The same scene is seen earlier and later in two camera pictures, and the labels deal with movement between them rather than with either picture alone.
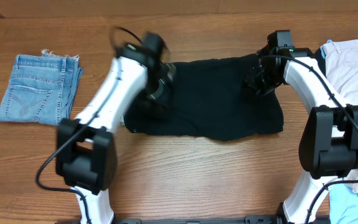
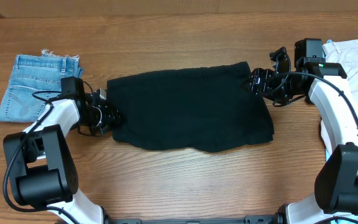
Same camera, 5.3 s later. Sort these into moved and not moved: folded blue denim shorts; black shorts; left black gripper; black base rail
Moved: black shorts; left black gripper
Not moved: black base rail; folded blue denim shorts
